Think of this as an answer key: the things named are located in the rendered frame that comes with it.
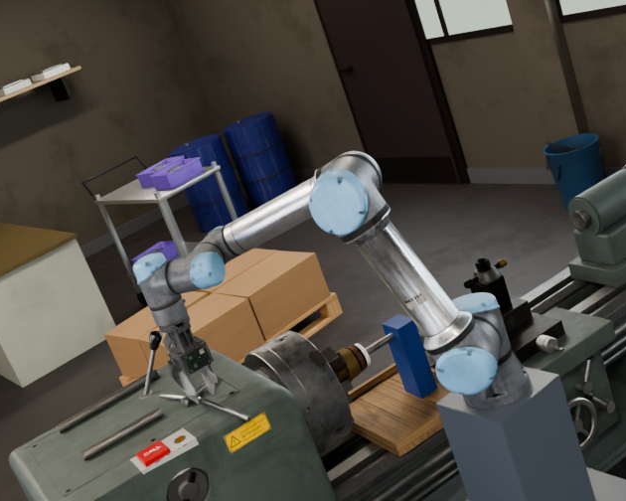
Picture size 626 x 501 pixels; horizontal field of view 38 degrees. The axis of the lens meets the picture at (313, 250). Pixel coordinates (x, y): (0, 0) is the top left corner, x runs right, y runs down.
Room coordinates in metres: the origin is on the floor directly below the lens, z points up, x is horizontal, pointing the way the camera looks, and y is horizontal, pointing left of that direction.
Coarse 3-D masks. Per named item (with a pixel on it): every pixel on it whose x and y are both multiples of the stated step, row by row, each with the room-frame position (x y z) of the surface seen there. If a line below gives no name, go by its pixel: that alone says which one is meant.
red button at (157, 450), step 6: (156, 444) 1.80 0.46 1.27; (162, 444) 1.79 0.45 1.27; (144, 450) 1.79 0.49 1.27; (150, 450) 1.78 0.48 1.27; (156, 450) 1.77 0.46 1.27; (162, 450) 1.76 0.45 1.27; (168, 450) 1.76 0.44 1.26; (138, 456) 1.78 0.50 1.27; (144, 456) 1.77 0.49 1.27; (150, 456) 1.76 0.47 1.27; (156, 456) 1.75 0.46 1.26; (162, 456) 1.76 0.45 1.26; (144, 462) 1.74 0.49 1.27; (150, 462) 1.74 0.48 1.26
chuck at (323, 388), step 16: (288, 336) 2.18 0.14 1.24; (288, 352) 2.11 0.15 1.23; (304, 352) 2.10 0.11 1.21; (304, 368) 2.07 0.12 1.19; (320, 368) 2.07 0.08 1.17; (304, 384) 2.04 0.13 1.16; (320, 384) 2.04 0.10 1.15; (336, 384) 2.05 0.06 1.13; (320, 400) 2.03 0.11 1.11; (336, 400) 2.04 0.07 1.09; (320, 416) 2.02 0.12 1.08; (336, 416) 2.03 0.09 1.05
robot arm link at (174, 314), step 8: (176, 304) 1.90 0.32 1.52; (184, 304) 1.93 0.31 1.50; (152, 312) 1.91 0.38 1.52; (160, 312) 1.89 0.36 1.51; (168, 312) 1.89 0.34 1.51; (176, 312) 1.90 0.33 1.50; (184, 312) 1.91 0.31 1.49; (160, 320) 1.90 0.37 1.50; (168, 320) 1.89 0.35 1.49; (176, 320) 1.89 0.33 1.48
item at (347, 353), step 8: (336, 352) 2.24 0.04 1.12; (344, 352) 2.23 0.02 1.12; (352, 352) 2.23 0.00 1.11; (360, 352) 2.23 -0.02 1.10; (352, 360) 2.20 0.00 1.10; (360, 360) 2.21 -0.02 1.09; (352, 368) 2.20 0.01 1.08; (360, 368) 2.22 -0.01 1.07; (344, 376) 2.20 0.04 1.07; (352, 376) 2.19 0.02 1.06
